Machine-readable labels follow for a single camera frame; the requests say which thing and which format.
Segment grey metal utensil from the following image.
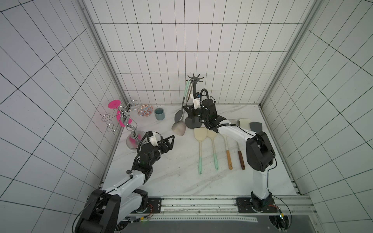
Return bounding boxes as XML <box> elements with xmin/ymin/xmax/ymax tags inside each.
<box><xmin>172</xmin><ymin>84</ymin><xmax>191</xmax><ymax>136</ymax></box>

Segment cream spoon mint handle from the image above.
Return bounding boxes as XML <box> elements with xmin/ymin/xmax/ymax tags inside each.
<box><xmin>194</xmin><ymin>128</ymin><xmax>207</xmax><ymax>175</ymax></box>

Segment cream spatula mint handle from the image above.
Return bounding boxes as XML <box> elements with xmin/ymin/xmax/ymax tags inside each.
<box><xmin>207</xmin><ymin>130</ymin><xmax>219</xmax><ymax>170</ymax></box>

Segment cream utensil dark wood handle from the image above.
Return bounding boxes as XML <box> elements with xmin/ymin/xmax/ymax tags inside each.
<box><xmin>229</xmin><ymin>119</ymin><xmax>245</xmax><ymax>170</ymax></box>

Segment cream spatula light wood handle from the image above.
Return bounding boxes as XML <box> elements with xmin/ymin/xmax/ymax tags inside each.
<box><xmin>239</xmin><ymin>118</ymin><xmax>252</xmax><ymax>131</ymax></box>

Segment grey spatula mint handle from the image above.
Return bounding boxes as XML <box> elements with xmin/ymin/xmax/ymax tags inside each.
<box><xmin>249</xmin><ymin>122</ymin><xmax>263</xmax><ymax>133</ymax></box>

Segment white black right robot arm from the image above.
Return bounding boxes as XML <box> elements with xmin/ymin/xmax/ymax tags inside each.
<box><xmin>183</xmin><ymin>99</ymin><xmax>275</xmax><ymax>213</ymax></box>

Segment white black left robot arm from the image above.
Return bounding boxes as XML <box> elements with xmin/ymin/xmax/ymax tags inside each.
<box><xmin>71</xmin><ymin>131</ymin><xmax>175</xmax><ymax>233</ymax></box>

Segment grey utensil rack stand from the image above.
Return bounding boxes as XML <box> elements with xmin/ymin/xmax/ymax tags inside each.
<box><xmin>185</xmin><ymin>74</ymin><xmax>203</xmax><ymax>129</ymax></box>

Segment chrome wine glass holder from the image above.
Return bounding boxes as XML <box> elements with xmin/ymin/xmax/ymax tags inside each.
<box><xmin>102</xmin><ymin>100</ymin><xmax>145</xmax><ymax>150</ymax></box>

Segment teal ceramic cup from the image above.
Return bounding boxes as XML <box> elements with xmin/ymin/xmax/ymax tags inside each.
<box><xmin>154</xmin><ymin>108</ymin><xmax>165</xmax><ymax>120</ymax></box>

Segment pink plastic wine glass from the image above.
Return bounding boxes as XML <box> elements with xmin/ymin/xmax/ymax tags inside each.
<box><xmin>108</xmin><ymin>100</ymin><xmax>133</xmax><ymax>127</ymax></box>

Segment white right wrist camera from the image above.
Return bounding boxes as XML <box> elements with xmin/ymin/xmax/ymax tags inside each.
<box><xmin>193</xmin><ymin>92</ymin><xmax>201</xmax><ymax>109</ymax></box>

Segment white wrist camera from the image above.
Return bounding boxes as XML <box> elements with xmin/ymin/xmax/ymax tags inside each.
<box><xmin>193</xmin><ymin>92</ymin><xmax>201</xmax><ymax>109</ymax></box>
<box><xmin>146</xmin><ymin>131</ymin><xmax>158</xmax><ymax>147</ymax></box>

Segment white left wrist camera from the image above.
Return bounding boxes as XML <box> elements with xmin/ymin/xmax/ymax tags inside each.
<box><xmin>146</xmin><ymin>131</ymin><xmax>158</xmax><ymax>147</ymax></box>

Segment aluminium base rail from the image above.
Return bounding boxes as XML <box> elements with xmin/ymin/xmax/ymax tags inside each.
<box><xmin>122</xmin><ymin>195</ymin><xmax>320</xmax><ymax>224</ymax></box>

